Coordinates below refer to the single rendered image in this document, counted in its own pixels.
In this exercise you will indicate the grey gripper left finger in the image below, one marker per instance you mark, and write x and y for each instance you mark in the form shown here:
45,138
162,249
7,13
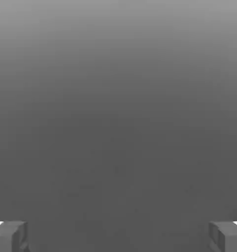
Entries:
6,238

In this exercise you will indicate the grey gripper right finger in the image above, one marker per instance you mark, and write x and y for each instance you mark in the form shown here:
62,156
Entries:
228,239

